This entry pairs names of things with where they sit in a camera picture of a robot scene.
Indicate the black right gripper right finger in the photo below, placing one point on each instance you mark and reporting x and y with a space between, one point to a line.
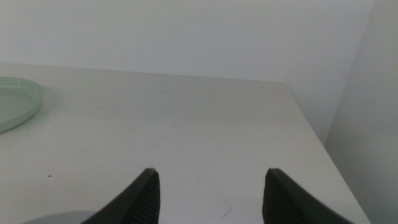
286 202

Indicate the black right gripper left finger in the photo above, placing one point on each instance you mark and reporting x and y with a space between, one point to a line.
140 199

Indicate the light green plate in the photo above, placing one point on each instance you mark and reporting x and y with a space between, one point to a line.
15 102

